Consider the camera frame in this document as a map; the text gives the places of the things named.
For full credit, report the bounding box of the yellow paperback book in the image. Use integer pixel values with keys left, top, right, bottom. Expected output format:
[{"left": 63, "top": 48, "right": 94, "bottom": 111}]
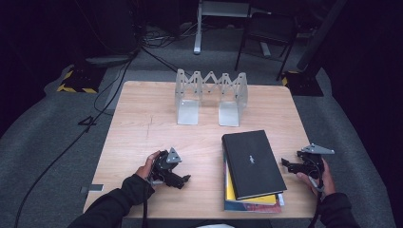
[{"left": 224, "top": 151, "right": 278, "bottom": 206}]

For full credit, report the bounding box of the bundle of floor cables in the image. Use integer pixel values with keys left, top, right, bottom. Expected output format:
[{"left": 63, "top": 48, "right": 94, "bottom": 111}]
[{"left": 141, "top": 23, "right": 199, "bottom": 49}]

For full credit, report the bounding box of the black chair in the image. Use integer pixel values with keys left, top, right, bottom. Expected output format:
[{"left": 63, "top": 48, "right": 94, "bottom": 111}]
[{"left": 234, "top": 11, "right": 298, "bottom": 82}]

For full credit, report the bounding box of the black hardcover book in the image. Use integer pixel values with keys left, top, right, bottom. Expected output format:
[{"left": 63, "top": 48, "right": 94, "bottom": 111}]
[{"left": 221, "top": 129, "right": 288, "bottom": 201}]

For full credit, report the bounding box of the hand-held gripper cable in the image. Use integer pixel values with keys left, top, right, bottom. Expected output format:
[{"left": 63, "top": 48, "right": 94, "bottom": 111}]
[
  {"left": 307, "top": 157, "right": 327, "bottom": 228},
  {"left": 142, "top": 180, "right": 152, "bottom": 228}
]

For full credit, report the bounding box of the colourful illustrated book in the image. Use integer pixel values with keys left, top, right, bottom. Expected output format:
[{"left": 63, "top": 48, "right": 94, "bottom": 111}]
[{"left": 223, "top": 148, "right": 283, "bottom": 214}]

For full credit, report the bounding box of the grey stand base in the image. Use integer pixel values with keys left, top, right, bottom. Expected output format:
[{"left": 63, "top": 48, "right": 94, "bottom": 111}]
[{"left": 85, "top": 54, "right": 136, "bottom": 67}]

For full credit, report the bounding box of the grey table edge bracket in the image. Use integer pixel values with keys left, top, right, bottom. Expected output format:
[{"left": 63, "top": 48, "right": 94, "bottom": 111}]
[{"left": 80, "top": 184, "right": 105, "bottom": 194}]

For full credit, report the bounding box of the dark slanted post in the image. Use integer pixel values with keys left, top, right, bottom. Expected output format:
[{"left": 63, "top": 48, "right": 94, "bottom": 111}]
[{"left": 296, "top": 0, "right": 348, "bottom": 71}]

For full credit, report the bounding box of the left hand-held gripper cable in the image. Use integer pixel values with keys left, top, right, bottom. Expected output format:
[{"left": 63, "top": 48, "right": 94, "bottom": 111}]
[{"left": 142, "top": 180, "right": 152, "bottom": 228}]

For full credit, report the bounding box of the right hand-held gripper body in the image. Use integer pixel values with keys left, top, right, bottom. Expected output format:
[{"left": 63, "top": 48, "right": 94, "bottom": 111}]
[{"left": 297, "top": 142, "right": 336, "bottom": 181}]

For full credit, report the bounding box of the right hand-held gripper cable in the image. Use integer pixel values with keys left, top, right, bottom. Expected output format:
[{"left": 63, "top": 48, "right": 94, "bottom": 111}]
[{"left": 307, "top": 157, "right": 327, "bottom": 228}]

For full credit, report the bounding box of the person's right hand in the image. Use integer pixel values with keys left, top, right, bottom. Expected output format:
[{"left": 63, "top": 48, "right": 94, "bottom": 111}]
[{"left": 296, "top": 158, "right": 336, "bottom": 197}]

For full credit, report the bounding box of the short black floor cable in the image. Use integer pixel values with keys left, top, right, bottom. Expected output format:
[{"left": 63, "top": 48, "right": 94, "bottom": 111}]
[{"left": 141, "top": 47, "right": 179, "bottom": 73}]

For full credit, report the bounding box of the white metal desk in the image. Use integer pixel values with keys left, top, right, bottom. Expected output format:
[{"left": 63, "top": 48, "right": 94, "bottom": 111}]
[{"left": 193, "top": 0, "right": 273, "bottom": 58}]

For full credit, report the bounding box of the metal expandable book stand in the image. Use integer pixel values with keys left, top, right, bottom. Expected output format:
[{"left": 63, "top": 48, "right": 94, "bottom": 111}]
[{"left": 174, "top": 68, "right": 249, "bottom": 127}]

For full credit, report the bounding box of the person's left hand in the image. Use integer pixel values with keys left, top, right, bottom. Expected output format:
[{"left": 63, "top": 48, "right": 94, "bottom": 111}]
[{"left": 135, "top": 150, "right": 162, "bottom": 181}]

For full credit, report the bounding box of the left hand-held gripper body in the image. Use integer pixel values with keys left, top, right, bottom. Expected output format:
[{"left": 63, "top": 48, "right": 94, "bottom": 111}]
[{"left": 149, "top": 146, "right": 183, "bottom": 188}]

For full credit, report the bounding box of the black base with yellow stripes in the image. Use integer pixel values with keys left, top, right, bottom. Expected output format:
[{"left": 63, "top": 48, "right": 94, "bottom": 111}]
[
  {"left": 281, "top": 69, "right": 325, "bottom": 98},
  {"left": 56, "top": 65, "right": 107, "bottom": 94}
]

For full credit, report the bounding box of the long black floor cable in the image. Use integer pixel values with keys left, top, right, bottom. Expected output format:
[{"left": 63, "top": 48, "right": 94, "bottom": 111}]
[{"left": 13, "top": 60, "right": 134, "bottom": 228}]

